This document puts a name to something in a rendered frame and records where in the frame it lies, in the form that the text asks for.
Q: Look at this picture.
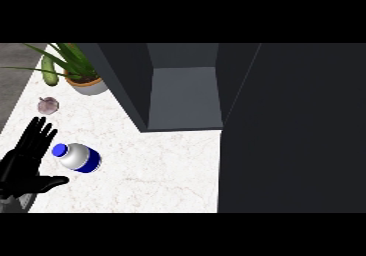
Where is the dark grey open cabinet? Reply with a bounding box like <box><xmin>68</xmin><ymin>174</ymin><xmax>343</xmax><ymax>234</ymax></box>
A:
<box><xmin>74</xmin><ymin>43</ymin><xmax>264</xmax><ymax>133</ymax></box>

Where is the dark grey cabinet door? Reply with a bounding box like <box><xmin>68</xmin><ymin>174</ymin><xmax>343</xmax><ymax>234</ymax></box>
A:
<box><xmin>217</xmin><ymin>43</ymin><xmax>366</xmax><ymax>214</ymax></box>

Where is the potted green plant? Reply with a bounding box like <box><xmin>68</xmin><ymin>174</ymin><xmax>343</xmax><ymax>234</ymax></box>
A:
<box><xmin>0</xmin><ymin>43</ymin><xmax>109</xmax><ymax>97</ymax></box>

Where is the green cucumber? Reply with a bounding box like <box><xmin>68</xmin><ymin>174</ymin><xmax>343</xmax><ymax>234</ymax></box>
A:
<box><xmin>40</xmin><ymin>54</ymin><xmax>61</xmax><ymax>87</ymax></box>

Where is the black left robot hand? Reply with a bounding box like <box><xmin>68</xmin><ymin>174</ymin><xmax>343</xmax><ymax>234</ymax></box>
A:
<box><xmin>0</xmin><ymin>116</ymin><xmax>71</xmax><ymax>202</ymax></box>

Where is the pale purple garlic bulb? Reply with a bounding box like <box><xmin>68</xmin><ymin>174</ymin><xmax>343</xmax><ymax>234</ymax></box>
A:
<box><xmin>37</xmin><ymin>96</ymin><xmax>61</xmax><ymax>116</ymax></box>

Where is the white blue-capped water bottle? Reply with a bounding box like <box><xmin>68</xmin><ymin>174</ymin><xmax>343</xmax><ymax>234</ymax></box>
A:
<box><xmin>50</xmin><ymin>142</ymin><xmax>103</xmax><ymax>174</ymax></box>

